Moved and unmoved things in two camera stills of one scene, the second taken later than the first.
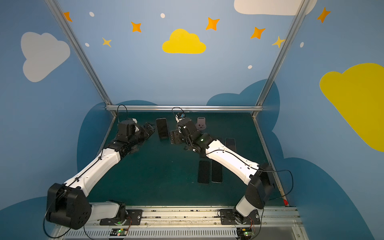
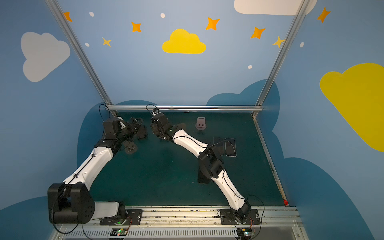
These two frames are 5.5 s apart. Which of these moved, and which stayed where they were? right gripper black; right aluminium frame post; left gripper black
Moved: right gripper black; left gripper black
Stayed: right aluminium frame post
